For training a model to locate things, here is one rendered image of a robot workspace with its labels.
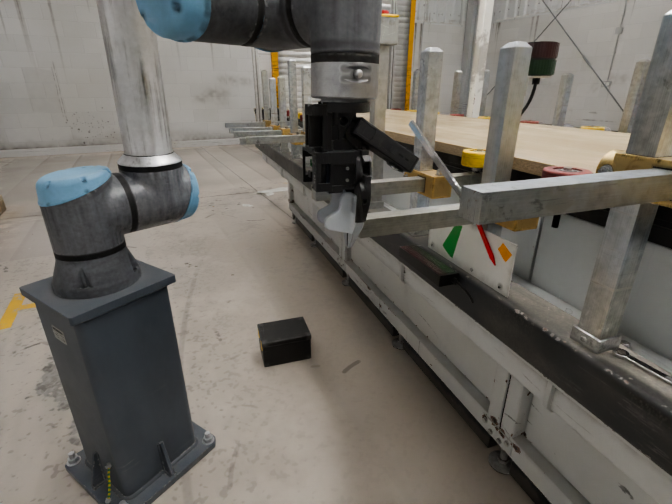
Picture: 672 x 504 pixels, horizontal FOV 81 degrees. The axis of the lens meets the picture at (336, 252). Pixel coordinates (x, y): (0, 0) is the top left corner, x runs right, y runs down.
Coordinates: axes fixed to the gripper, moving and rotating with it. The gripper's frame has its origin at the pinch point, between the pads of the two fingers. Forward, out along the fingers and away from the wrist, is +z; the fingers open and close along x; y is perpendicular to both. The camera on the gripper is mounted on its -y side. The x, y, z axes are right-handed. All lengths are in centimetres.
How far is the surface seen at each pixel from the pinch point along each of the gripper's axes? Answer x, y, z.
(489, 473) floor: -9, -49, 82
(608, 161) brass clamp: 17.5, -27.3, -13.6
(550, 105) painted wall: -605, -675, -3
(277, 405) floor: -56, 4, 83
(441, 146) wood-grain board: -47, -46, -7
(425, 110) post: -27.5, -27.6, -17.7
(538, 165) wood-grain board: -11.2, -46.3, -7.5
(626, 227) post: 21.7, -27.8, -6.0
